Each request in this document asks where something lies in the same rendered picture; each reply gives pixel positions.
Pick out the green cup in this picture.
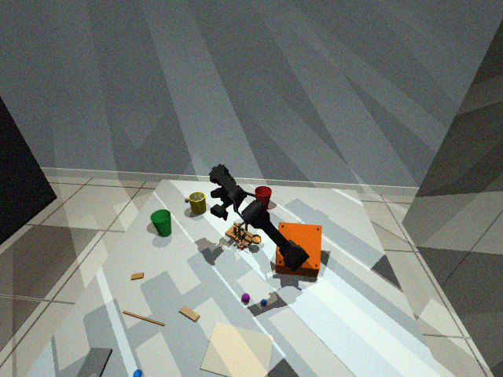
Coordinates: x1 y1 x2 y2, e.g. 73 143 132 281
151 210 171 237

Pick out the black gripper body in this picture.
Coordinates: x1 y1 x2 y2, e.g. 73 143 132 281
210 190 247 218

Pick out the yellow mug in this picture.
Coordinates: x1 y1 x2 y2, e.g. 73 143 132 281
189 192 206 215

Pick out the dark red cup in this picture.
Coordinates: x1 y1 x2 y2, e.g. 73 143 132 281
255 186 272 209

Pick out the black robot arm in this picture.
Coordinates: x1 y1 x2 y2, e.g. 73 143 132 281
209 164 310 272

